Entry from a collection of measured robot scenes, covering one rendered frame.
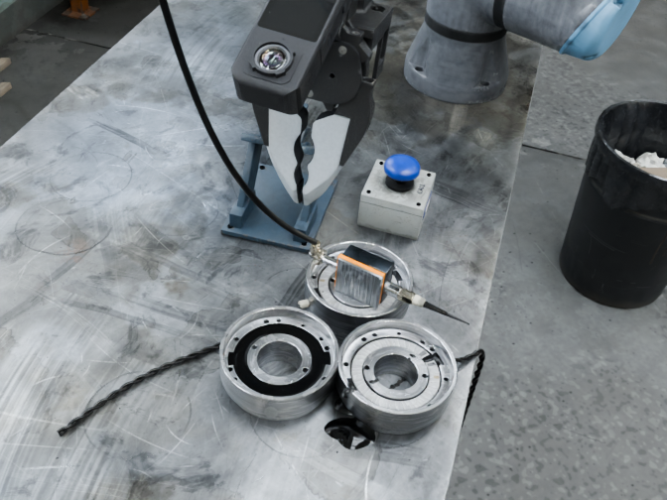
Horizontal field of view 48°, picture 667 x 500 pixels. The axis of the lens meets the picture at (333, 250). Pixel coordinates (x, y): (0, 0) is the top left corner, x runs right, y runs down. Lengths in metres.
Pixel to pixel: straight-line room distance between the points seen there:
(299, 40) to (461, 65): 0.61
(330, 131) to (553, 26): 0.48
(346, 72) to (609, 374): 1.44
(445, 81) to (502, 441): 0.87
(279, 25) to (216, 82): 0.60
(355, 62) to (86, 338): 0.37
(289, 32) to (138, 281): 0.38
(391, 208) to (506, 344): 1.07
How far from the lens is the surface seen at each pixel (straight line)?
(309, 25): 0.49
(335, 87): 0.54
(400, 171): 0.81
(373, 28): 0.55
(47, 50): 2.87
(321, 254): 0.73
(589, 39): 0.97
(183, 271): 0.79
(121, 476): 0.65
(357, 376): 0.67
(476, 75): 1.08
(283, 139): 0.58
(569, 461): 1.71
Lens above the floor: 1.36
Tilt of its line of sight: 43 degrees down
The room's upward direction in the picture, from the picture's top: 6 degrees clockwise
